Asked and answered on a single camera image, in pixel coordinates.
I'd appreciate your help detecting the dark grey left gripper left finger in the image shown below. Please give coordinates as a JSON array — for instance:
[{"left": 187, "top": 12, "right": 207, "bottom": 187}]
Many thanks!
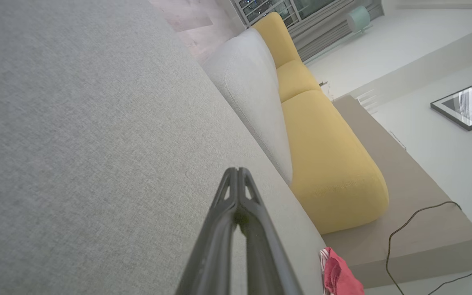
[{"left": 177, "top": 167, "right": 241, "bottom": 295}]

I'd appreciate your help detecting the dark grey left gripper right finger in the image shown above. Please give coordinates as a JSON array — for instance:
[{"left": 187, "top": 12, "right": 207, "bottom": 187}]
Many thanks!
[{"left": 238, "top": 167, "right": 303, "bottom": 295}]

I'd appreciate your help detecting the red white printed jersey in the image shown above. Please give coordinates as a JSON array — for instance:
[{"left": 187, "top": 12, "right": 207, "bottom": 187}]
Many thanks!
[{"left": 319, "top": 247, "right": 364, "bottom": 295}]

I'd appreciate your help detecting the large yellow sofa cushion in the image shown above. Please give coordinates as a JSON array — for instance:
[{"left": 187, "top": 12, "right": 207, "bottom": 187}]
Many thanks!
[{"left": 281, "top": 90, "right": 389, "bottom": 235}]

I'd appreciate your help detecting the taupe low platform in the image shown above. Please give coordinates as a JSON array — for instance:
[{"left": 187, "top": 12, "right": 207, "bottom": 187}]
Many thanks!
[{"left": 322, "top": 95, "right": 472, "bottom": 287}]

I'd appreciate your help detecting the grey sofa back cushion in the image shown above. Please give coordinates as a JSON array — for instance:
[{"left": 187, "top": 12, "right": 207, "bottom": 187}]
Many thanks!
[{"left": 202, "top": 28, "right": 294, "bottom": 186}]

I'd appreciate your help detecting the small yellow sofa cushion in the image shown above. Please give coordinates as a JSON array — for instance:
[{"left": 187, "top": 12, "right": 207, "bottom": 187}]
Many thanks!
[
  {"left": 276, "top": 60, "right": 322, "bottom": 103},
  {"left": 252, "top": 12, "right": 302, "bottom": 68}
]

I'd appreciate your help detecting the grey pleated curtain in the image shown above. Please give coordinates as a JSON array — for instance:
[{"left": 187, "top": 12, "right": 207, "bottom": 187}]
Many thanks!
[{"left": 291, "top": 0, "right": 384, "bottom": 62}]

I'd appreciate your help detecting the white window railing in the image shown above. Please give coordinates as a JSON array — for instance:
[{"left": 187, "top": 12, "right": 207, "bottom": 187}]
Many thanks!
[{"left": 232, "top": 0, "right": 343, "bottom": 27}]

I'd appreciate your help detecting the pale green round object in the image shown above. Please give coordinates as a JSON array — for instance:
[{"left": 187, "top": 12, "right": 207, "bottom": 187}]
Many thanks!
[{"left": 346, "top": 6, "right": 372, "bottom": 33}]

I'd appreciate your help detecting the large black framed picture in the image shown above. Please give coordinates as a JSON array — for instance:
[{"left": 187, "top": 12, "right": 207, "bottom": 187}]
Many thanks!
[{"left": 431, "top": 75, "right": 472, "bottom": 131}]

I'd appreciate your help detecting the black floor cable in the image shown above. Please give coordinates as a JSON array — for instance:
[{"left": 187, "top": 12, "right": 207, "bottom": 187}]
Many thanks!
[{"left": 386, "top": 201, "right": 472, "bottom": 295}]

